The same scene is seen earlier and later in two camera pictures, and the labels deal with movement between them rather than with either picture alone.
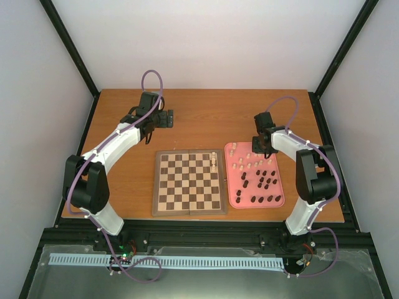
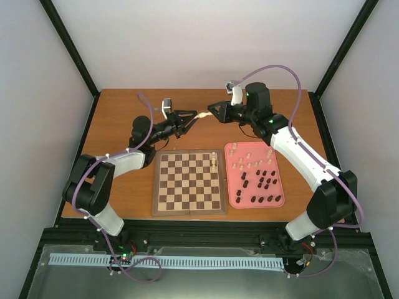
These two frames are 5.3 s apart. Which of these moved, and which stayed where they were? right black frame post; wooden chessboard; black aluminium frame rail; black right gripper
Moved: black right gripper
Stayed: right black frame post; black aluminium frame rail; wooden chessboard
